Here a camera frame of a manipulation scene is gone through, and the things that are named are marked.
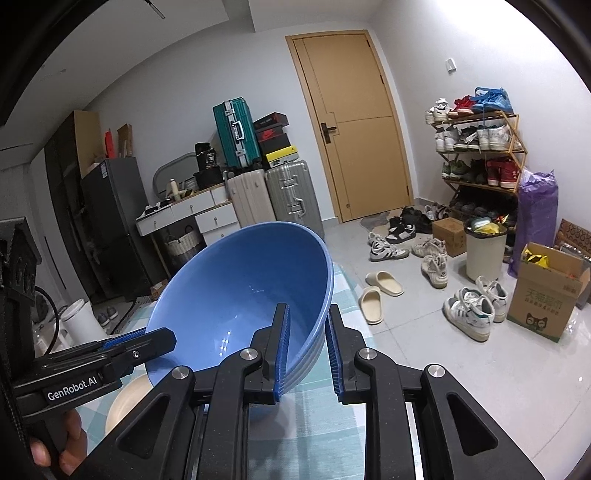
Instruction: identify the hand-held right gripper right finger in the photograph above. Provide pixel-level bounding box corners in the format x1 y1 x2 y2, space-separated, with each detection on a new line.
325 304 546 480

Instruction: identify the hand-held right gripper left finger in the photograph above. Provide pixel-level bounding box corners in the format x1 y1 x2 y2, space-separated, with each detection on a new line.
80 303 293 480

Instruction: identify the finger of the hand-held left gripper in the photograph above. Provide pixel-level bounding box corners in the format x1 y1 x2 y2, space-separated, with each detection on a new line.
102 327 178 383
102 329 152 352

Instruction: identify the beige plate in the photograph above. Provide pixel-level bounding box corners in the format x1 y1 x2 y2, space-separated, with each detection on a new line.
105 373 160 437

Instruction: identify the person's left hand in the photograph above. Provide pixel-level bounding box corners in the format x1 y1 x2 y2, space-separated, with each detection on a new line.
28 408 88 480

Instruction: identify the dotted floor mat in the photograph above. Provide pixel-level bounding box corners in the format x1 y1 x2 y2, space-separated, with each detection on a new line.
108 295 160 335

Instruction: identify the white electric kettle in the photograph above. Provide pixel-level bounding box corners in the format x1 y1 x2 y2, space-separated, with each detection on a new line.
59 298 110 348

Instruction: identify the beige slipper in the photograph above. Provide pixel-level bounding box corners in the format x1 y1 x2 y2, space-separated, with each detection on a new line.
359 286 383 326
365 271 404 296

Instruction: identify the woven laundry basket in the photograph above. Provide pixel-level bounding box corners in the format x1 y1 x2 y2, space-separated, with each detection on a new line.
164 224 206 266

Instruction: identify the dark refrigerator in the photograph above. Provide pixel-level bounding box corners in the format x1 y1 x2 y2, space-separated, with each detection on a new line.
79 157 167 303

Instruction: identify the white dressing table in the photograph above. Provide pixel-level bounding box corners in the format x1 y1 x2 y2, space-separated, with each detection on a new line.
135 187 232 278

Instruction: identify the group of loose shoes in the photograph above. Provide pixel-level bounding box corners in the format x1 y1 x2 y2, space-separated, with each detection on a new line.
367 203 511 343

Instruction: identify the white drawer unit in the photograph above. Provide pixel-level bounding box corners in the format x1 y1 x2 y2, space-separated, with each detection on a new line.
194 200 241 245

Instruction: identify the beige suitcase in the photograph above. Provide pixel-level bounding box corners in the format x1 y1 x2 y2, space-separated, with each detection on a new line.
225 168 278 229

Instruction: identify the silver suitcase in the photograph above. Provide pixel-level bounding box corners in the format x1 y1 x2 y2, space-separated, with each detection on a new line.
265 159 326 241

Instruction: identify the grey framed oval mirror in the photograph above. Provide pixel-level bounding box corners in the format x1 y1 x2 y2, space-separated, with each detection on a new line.
152 152 199 197

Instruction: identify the small brown cardboard box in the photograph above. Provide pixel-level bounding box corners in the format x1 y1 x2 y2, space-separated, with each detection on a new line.
431 217 468 258

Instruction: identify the black storage box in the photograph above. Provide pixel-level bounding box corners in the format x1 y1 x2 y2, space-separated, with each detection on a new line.
193 167 227 190

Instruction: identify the white trash bin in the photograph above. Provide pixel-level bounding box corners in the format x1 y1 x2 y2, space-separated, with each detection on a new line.
464 217 509 282

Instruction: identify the black paper bag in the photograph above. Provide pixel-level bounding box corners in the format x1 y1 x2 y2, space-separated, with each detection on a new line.
194 142 218 171

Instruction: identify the tall dark cabinet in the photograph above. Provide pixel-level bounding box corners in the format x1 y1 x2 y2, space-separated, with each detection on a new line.
44 110 109 259

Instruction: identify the brown flat box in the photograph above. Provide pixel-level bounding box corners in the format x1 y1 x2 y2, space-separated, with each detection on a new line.
116 124 134 158

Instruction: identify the black and yellow shoe box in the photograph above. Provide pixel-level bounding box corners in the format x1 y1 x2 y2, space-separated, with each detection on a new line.
261 145 298 171

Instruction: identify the green printed cardboard box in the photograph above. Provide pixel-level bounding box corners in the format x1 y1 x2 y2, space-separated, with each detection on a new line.
505 242 591 343

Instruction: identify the teal suitcase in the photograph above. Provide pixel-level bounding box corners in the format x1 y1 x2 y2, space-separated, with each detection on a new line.
212 97 262 169

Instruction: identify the purple plastic bag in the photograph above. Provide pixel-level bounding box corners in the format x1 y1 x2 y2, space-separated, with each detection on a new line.
508 170 559 278

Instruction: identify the wooden door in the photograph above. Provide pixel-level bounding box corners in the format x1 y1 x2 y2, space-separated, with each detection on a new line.
285 29 414 223

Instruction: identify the brown patterned board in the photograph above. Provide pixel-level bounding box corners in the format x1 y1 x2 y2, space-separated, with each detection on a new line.
554 218 591 259

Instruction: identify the wooden shoe rack with shoes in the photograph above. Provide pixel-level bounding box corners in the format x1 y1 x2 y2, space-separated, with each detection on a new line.
425 87 525 222

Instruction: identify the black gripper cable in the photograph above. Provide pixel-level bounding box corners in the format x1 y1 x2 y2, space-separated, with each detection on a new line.
34 285 63 354

